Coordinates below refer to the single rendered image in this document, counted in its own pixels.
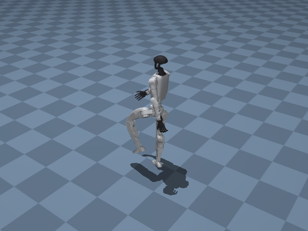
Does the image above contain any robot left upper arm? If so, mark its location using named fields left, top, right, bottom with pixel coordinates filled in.
left=148, top=77, right=158, bottom=101

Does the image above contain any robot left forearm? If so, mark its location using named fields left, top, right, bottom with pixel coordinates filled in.
left=151, top=98, right=162, bottom=121

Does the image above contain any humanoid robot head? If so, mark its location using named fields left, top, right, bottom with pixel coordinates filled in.
left=154, top=55, right=168, bottom=76

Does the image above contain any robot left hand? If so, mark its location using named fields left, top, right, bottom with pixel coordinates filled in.
left=157, top=116, right=168, bottom=133

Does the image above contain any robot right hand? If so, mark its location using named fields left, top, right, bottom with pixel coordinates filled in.
left=135, top=89, right=148, bottom=100

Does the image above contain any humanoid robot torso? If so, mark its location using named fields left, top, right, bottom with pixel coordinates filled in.
left=149, top=71, right=169, bottom=117

